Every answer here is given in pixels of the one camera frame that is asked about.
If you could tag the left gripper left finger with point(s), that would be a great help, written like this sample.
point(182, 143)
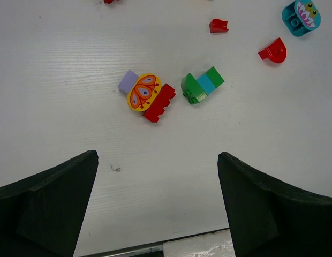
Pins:
point(42, 215)

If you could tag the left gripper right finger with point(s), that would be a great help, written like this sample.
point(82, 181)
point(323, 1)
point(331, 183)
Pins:
point(268, 217)

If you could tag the green blue brick stack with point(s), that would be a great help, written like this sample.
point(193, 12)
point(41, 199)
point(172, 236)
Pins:
point(195, 90)

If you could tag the lilac yellow red brick stack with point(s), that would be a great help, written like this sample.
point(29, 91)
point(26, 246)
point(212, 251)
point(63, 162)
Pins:
point(146, 94)

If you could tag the red arch brick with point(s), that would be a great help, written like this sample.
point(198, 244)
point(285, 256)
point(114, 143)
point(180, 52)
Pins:
point(276, 52)

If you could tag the small red slope brick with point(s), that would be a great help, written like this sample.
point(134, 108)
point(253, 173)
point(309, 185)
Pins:
point(218, 26)

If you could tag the teal oval flower brick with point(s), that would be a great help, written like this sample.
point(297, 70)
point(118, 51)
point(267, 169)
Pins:
point(301, 17)

